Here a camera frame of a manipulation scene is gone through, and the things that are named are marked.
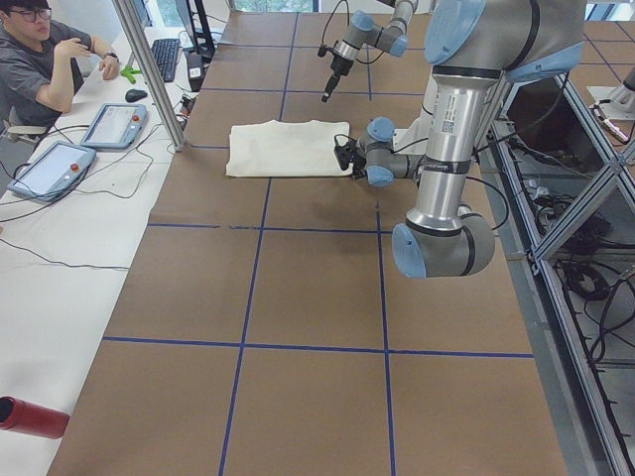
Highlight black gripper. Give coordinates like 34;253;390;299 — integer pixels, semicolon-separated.
333;134;367;179
317;42;358;102

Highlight white long-sleeve cat shirt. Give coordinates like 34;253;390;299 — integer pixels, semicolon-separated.
226;120;352;178

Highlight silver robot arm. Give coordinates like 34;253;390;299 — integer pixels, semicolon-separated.
334;0;585;279
317;1;419;103

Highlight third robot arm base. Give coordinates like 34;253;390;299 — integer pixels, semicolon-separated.
587;69;634;121

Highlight blue tape grid lines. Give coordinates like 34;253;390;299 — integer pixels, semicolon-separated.
98;9;635;476

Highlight black keyboard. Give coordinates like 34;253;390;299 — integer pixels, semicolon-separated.
151;39;181;82

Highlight black computer mouse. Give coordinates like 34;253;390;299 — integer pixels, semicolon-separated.
124;88;148;103

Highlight green plastic tool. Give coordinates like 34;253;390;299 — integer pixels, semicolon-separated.
120;65;142;84

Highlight far blue teach pendant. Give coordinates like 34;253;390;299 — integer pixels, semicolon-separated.
79;103;148;150

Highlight blue teach pendant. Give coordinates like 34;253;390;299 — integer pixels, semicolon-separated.
7;141;96;202
79;103;148;150

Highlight near blue teach pendant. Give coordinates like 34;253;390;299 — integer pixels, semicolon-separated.
7;141;96;202

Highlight seated person grey shirt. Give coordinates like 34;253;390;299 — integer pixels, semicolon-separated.
1;1;120;128

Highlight red water bottle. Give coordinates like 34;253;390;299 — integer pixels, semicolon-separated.
1;396;69;439

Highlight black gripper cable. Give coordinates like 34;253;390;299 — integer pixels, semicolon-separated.
319;0;358;51
331;133;512;232

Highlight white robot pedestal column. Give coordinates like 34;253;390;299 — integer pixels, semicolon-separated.
390;0;480;178

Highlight aluminium frame post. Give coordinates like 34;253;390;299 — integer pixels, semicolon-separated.
112;0;185;152

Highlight aluminium frame rack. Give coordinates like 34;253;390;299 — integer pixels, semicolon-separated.
480;64;634;475

